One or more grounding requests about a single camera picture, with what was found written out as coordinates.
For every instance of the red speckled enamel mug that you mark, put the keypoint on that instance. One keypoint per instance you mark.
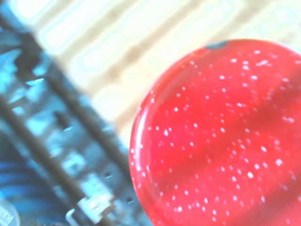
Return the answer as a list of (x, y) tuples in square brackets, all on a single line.
[(211, 141)]

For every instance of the white plastic rack clip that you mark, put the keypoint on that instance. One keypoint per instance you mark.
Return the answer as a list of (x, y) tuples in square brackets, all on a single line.
[(94, 207)]

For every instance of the dishwasher with metal walls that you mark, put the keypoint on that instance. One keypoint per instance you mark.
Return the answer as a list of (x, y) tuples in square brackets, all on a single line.
[(58, 141)]

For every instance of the blue striped plate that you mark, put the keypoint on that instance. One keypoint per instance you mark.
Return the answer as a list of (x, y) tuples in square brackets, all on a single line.
[(21, 181)]

